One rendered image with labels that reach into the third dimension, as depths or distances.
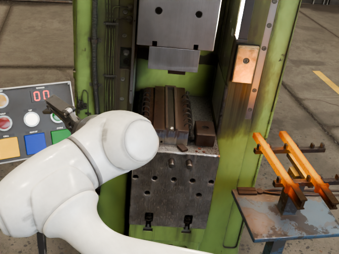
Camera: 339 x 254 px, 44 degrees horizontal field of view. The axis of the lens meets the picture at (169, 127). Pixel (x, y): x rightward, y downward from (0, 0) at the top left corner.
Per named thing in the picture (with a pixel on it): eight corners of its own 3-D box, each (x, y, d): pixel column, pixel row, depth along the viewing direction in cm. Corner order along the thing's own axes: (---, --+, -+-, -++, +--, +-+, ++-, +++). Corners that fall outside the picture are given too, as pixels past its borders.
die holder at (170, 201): (206, 229, 205) (220, 155, 182) (128, 224, 203) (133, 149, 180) (198, 161, 253) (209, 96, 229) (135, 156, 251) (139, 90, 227)
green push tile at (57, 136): (72, 146, 166) (70, 128, 165) (53, 150, 163) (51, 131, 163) (71, 146, 168) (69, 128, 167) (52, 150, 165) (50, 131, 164)
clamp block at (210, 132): (213, 147, 187) (216, 135, 183) (194, 146, 186) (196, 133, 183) (211, 133, 197) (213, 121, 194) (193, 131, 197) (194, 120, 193)
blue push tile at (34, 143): (47, 151, 162) (44, 132, 162) (27, 154, 159) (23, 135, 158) (46, 151, 164) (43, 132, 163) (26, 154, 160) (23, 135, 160)
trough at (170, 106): (177, 131, 182) (177, 128, 181) (165, 130, 182) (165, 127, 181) (175, 88, 218) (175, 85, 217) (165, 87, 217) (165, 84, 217)
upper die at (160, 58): (197, 72, 168) (200, 50, 163) (147, 68, 166) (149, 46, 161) (191, 37, 203) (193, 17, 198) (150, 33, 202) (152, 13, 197)
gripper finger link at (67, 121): (75, 139, 91) (74, 135, 90) (46, 110, 96) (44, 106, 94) (90, 128, 92) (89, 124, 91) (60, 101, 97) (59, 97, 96)
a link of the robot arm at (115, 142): (114, 100, 82) (56, 134, 76) (152, 97, 69) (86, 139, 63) (138, 146, 85) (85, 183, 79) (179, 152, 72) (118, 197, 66)
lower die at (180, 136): (186, 145, 186) (189, 129, 182) (142, 142, 185) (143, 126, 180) (183, 101, 222) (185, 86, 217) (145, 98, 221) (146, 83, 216)
